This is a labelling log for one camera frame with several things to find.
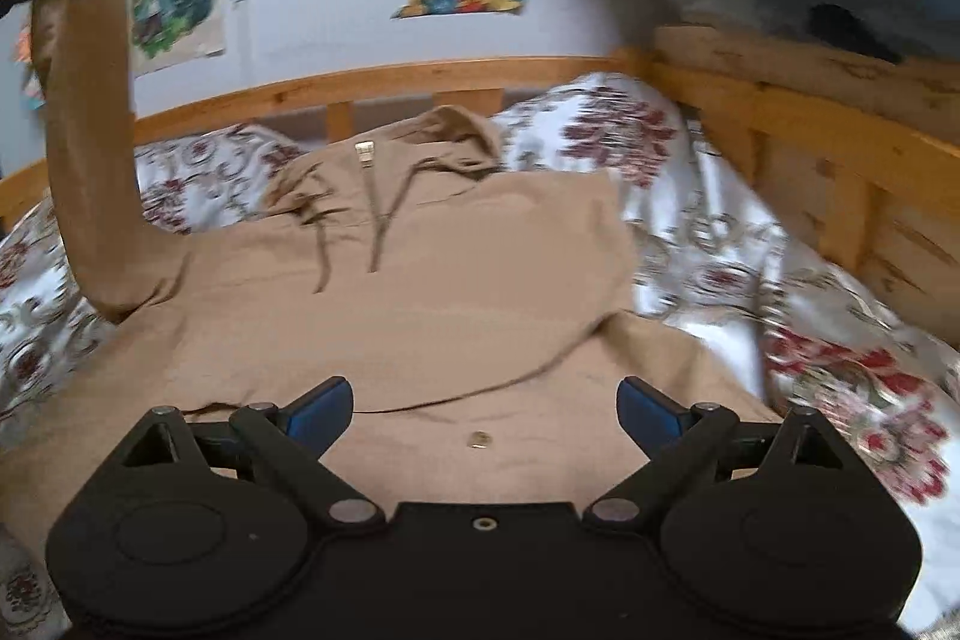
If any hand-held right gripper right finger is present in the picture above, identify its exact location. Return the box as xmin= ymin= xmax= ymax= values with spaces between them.
xmin=583 ymin=376 xmax=854 ymax=530

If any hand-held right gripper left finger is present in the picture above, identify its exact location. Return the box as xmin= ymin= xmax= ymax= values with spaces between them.
xmin=120 ymin=375 xmax=387 ymax=530

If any tan hoodie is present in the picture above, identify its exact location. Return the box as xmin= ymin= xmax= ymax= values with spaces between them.
xmin=0 ymin=0 xmax=781 ymax=562

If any white floral blanket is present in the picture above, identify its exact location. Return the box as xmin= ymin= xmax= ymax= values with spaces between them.
xmin=0 ymin=72 xmax=960 ymax=640

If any small colourful wall poster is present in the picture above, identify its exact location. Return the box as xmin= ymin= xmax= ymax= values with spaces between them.
xmin=13 ymin=21 xmax=47 ymax=112

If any wooden bed frame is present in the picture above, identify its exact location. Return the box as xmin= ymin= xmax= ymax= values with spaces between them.
xmin=0 ymin=25 xmax=960 ymax=348

